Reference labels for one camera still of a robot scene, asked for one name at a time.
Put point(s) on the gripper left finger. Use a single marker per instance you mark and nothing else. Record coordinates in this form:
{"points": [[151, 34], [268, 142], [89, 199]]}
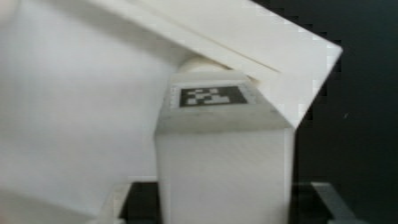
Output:
{"points": [[132, 204]]}

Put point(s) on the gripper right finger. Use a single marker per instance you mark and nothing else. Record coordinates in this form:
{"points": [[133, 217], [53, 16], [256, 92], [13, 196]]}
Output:
{"points": [[318, 206]]}

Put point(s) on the white table leg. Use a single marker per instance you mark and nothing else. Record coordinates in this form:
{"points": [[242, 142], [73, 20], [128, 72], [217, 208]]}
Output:
{"points": [[224, 150]]}

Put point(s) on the white square tabletop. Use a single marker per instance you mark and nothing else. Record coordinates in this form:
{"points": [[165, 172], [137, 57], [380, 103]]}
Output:
{"points": [[89, 54]]}

